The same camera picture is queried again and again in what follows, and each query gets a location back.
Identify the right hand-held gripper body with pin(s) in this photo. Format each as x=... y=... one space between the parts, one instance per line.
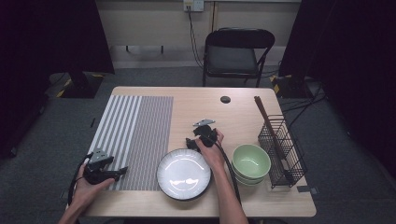
x=209 y=137

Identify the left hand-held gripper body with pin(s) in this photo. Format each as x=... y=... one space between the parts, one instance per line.
x=96 y=174

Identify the white plate with dark rim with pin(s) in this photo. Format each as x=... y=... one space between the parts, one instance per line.
x=183 y=175

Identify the person's right hand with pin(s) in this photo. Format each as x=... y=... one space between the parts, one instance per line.
x=213 y=155

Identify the person's left hand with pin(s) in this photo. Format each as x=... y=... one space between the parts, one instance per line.
x=85 y=193

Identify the grey tape strip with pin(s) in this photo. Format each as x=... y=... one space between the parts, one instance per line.
x=63 y=194
x=308 y=189

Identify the small black floor object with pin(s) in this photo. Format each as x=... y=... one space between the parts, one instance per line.
x=92 y=122

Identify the grey striped placemat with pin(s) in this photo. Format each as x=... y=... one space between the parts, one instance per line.
x=146 y=130

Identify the brown chopstick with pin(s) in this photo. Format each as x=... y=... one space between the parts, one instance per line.
x=262 y=109
x=259 y=106

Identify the black folding chair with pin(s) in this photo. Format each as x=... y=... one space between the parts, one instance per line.
x=232 y=59

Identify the black stand base with striped tape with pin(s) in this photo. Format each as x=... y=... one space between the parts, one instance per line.
x=77 y=85
x=289 y=87

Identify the black curtain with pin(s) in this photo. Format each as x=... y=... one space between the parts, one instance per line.
x=46 y=46
x=351 y=62

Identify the white wall socket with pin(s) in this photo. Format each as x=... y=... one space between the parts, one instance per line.
x=193 y=4

